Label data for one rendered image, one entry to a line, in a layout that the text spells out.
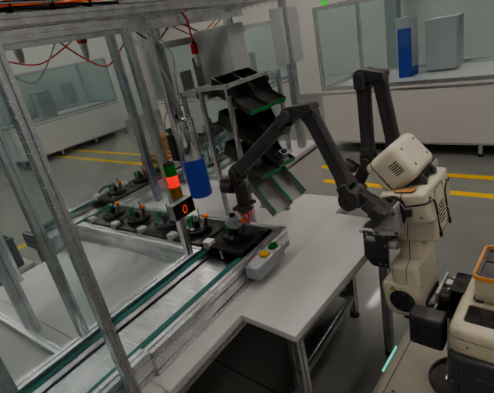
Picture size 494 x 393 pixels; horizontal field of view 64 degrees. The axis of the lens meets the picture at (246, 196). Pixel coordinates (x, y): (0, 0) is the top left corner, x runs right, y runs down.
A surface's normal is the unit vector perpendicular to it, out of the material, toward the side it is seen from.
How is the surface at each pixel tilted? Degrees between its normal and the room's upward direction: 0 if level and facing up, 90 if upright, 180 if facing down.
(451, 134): 90
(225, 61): 90
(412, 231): 90
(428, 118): 90
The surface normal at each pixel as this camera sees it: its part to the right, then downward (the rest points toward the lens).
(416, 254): -0.62, 0.40
